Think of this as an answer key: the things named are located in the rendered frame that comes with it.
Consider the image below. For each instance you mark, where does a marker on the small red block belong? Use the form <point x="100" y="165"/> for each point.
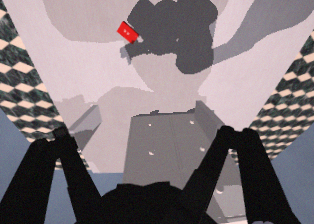
<point x="127" y="32"/>

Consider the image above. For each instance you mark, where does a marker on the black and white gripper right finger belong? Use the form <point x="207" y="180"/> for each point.
<point x="264" y="199"/>

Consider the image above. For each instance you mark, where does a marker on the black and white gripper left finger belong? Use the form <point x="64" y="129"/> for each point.
<point x="26" y="198"/>

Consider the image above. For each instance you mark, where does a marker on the white chest of drawers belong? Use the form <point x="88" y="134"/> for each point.
<point x="241" y="220"/>

